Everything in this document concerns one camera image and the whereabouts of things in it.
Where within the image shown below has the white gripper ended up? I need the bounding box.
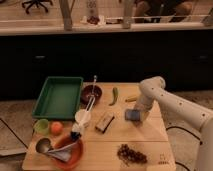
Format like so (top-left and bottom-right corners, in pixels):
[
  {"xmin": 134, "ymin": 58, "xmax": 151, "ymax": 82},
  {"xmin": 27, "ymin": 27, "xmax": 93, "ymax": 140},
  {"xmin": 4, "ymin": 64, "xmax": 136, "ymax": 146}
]
[{"xmin": 134, "ymin": 97, "xmax": 153, "ymax": 123}]

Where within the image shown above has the blue sponge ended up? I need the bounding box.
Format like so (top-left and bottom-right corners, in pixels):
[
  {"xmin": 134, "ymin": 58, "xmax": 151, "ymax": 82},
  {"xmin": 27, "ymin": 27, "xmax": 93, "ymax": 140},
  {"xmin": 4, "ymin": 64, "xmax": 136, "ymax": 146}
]
[{"xmin": 125, "ymin": 109, "xmax": 140, "ymax": 121}]

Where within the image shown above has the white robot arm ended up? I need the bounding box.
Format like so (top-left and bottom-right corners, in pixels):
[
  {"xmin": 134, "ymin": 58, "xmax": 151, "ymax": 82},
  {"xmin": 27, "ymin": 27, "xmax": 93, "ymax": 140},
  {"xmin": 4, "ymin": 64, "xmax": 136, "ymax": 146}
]
[{"xmin": 134, "ymin": 76, "xmax": 213, "ymax": 171}]

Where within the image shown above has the yellow banana toy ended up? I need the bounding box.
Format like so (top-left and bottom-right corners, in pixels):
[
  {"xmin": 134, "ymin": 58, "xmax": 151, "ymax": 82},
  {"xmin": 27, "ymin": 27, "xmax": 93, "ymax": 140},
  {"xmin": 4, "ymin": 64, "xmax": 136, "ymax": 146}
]
[{"xmin": 125, "ymin": 96, "xmax": 138, "ymax": 102}]

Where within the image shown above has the green chili pepper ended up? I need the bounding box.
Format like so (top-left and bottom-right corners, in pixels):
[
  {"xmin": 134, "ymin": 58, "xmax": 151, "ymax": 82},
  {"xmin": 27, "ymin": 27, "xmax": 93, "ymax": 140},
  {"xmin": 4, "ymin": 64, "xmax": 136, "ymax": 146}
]
[{"xmin": 109, "ymin": 87, "xmax": 118, "ymax": 106}]

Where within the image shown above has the small wooden block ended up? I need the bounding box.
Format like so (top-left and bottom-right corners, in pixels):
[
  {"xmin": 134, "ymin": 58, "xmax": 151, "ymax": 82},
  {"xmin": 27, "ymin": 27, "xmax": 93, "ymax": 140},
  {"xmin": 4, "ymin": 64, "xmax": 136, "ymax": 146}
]
[{"xmin": 95, "ymin": 113, "xmax": 114, "ymax": 133}]

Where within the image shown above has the dark brown bowl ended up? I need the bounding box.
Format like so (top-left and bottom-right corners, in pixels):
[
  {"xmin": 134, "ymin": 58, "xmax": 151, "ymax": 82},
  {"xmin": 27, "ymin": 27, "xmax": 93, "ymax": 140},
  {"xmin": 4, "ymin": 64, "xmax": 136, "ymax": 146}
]
[{"xmin": 80, "ymin": 85, "xmax": 102, "ymax": 104}]

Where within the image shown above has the bunch of dark grapes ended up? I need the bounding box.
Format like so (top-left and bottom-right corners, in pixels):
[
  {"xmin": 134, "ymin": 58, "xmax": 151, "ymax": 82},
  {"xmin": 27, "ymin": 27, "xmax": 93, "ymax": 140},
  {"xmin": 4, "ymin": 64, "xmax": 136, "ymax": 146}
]
[{"xmin": 117, "ymin": 144, "xmax": 147, "ymax": 166}]

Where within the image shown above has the white black bottle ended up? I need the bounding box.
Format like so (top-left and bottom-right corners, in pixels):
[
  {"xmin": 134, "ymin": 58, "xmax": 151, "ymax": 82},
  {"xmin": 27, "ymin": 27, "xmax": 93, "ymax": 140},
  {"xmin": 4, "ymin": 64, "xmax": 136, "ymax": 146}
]
[{"xmin": 70, "ymin": 123, "xmax": 84, "ymax": 141}]

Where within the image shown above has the green plastic tray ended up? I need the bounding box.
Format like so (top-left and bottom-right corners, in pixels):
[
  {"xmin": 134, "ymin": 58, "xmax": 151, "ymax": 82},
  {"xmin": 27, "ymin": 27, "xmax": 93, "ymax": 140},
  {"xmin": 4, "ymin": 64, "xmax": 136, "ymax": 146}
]
[{"xmin": 32, "ymin": 76, "xmax": 83, "ymax": 120}]

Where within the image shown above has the orange plate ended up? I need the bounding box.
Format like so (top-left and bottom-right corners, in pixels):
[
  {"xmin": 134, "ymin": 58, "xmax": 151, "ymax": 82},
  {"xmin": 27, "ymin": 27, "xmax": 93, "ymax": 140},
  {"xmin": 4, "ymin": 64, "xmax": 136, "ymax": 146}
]
[{"xmin": 52, "ymin": 136, "xmax": 83, "ymax": 171}]

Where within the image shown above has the orange fruit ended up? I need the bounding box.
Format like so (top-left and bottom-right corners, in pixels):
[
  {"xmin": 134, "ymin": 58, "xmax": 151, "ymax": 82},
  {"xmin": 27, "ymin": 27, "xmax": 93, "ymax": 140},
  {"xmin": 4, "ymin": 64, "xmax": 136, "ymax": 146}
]
[{"xmin": 50, "ymin": 121, "xmax": 63, "ymax": 136}]

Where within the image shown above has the grey folded cloth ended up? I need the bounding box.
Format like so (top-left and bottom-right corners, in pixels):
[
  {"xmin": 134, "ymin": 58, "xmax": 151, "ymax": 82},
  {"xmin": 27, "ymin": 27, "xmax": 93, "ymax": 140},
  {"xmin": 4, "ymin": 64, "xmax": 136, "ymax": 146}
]
[{"xmin": 46, "ymin": 148, "xmax": 71, "ymax": 162}]

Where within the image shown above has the seated person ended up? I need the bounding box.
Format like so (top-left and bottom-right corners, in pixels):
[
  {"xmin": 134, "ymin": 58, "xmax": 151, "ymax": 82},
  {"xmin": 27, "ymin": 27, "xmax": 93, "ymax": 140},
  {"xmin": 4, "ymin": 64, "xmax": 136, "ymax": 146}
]
[{"xmin": 134, "ymin": 0, "xmax": 192, "ymax": 23}]

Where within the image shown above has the small green cup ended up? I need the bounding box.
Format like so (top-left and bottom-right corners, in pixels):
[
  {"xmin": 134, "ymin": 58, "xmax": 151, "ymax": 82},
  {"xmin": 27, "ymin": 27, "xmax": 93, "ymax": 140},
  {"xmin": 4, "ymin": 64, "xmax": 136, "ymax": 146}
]
[{"xmin": 34, "ymin": 119, "xmax": 49, "ymax": 135}]

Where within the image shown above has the metal ladle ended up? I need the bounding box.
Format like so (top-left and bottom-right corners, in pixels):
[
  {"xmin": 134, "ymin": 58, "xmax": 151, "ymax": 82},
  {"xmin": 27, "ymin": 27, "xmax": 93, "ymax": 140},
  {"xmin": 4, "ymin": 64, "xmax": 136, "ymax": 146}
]
[{"xmin": 35, "ymin": 138, "xmax": 76, "ymax": 154}]

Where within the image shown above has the black office chair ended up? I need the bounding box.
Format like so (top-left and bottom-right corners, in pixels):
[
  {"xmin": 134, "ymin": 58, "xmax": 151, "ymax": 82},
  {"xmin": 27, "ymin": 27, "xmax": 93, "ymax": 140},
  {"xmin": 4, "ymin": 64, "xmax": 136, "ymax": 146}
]
[{"xmin": 21, "ymin": 0, "xmax": 53, "ymax": 14}]

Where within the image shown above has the black floor cable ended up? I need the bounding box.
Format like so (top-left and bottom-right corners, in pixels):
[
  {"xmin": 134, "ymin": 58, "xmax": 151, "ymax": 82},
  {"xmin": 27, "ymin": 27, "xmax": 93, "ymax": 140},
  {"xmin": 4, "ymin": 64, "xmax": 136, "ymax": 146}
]
[{"xmin": 166, "ymin": 125, "xmax": 204, "ymax": 171}]

